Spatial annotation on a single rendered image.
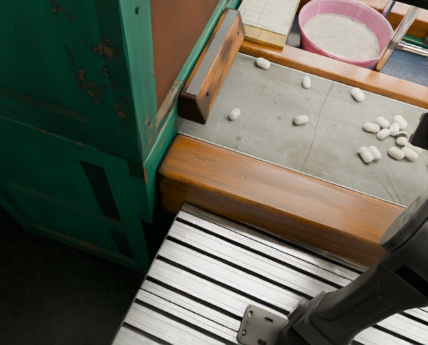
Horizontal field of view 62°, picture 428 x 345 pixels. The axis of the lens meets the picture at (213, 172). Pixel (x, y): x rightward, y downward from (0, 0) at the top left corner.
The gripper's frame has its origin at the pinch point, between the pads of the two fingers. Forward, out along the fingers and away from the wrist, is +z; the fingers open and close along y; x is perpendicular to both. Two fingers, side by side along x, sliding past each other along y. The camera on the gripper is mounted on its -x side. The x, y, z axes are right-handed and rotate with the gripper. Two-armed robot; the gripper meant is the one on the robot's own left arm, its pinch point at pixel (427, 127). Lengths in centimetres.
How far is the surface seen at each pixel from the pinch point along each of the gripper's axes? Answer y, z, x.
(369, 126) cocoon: 9.6, 4.9, 3.9
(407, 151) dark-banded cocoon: 0.7, 1.9, 6.2
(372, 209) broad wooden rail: 7.2, -12.4, 17.0
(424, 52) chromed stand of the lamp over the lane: 2.5, 14.6, -15.0
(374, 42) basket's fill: 10.5, 33.7, -15.7
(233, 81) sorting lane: 43.1, 7.8, 3.4
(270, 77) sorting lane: 34.9, 11.7, 0.3
